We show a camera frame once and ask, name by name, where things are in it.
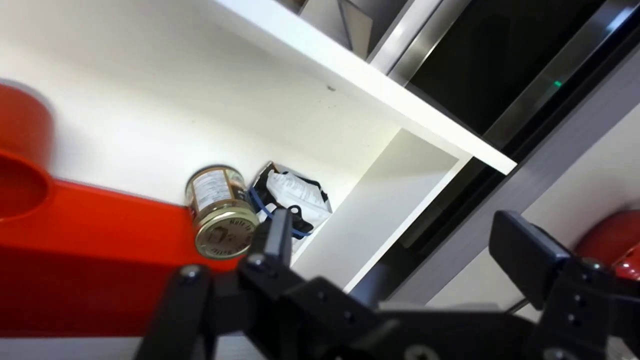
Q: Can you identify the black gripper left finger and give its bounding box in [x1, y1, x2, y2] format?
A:
[134, 205, 377, 360]

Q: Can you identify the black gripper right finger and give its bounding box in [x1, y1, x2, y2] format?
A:
[488, 208, 640, 360]

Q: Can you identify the white drawer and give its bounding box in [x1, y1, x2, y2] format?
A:
[0, 0, 518, 360]

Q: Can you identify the red plate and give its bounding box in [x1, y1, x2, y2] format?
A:
[574, 208, 640, 282]

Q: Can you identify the red cutting board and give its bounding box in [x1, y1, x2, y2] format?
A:
[0, 179, 244, 340]

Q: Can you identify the black built-in appliance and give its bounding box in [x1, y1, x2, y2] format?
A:
[368, 0, 640, 168]

